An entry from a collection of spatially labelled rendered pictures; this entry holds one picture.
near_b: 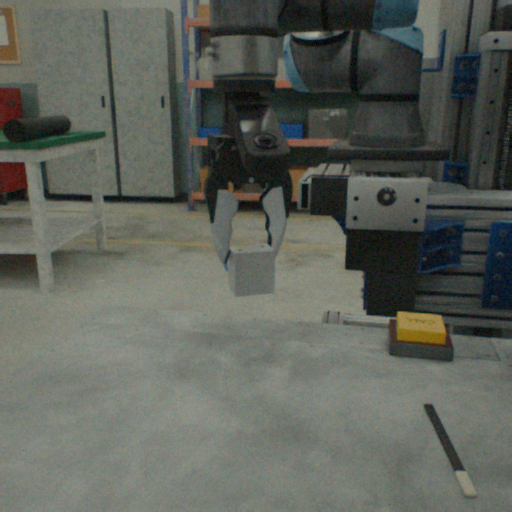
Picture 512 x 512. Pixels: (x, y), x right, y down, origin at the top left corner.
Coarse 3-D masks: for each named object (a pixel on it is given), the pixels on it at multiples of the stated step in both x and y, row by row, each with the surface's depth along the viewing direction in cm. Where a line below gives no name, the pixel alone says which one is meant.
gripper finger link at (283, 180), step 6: (282, 174) 62; (288, 174) 62; (276, 180) 62; (282, 180) 62; (288, 180) 63; (270, 186) 63; (276, 186) 62; (282, 186) 63; (288, 186) 63; (282, 192) 63; (288, 192) 63; (288, 198) 63; (288, 204) 63; (288, 210) 64; (288, 216) 64
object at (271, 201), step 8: (264, 192) 63; (272, 192) 62; (280, 192) 63; (264, 200) 62; (272, 200) 63; (280, 200) 63; (264, 208) 63; (272, 208) 63; (280, 208) 63; (272, 216) 63; (280, 216) 63; (272, 224) 63; (280, 224) 64; (272, 232) 64; (280, 232) 64; (272, 240) 64; (280, 240) 65
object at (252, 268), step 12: (240, 252) 62; (252, 252) 62; (264, 252) 62; (228, 264) 65; (240, 264) 62; (252, 264) 62; (264, 264) 62; (240, 276) 62; (252, 276) 62; (264, 276) 63; (240, 288) 62; (252, 288) 63; (264, 288) 63
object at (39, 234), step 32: (32, 128) 300; (64, 128) 365; (0, 160) 298; (32, 160) 297; (96, 160) 394; (32, 192) 304; (96, 192) 401; (0, 224) 383; (32, 224) 310; (64, 224) 384; (96, 224) 408
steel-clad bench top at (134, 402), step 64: (128, 320) 82; (192, 320) 82; (256, 320) 82; (0, 384) 64; (64, 384) 64; (128, 384) 64; (192, 384) 64; (256, 384) 64; (320, 384) 64; (384, 384) 64; (448, 384) 64; (0, 448) 52; (64, 448) 52; (128, 448) 52; (192, 448) 52; (256, 448) 52; (320, 448) 52; (384, 448) 52
